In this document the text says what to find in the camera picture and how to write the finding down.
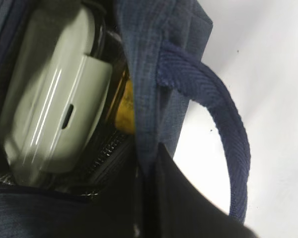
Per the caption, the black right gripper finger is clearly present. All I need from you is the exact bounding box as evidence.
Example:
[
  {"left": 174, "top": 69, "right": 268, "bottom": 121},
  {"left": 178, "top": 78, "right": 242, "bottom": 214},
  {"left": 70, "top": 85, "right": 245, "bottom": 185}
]
[{"left": 134, "top": 144, "right": 256, "bottom": 238}]

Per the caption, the dark blue lunch bag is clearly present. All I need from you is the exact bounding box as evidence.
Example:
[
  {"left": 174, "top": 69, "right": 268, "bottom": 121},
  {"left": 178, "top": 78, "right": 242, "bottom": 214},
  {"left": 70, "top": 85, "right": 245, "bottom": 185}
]
[{"left": 0, "top": 0, "right": 250, "bottom": 238}]

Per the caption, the yellow pear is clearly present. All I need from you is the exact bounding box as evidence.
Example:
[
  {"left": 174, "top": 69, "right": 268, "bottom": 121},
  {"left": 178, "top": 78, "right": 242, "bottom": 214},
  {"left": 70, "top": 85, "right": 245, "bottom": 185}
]
[{"left": 115, "top": 80, "right": 135, "bottom": 134}]

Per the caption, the green lidded glass container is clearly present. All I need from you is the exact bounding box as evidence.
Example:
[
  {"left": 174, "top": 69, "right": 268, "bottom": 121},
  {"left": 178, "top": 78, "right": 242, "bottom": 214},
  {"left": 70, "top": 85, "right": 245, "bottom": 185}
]
[{"left": 0, "top": 0, "right": 113, "bottom": 187}]

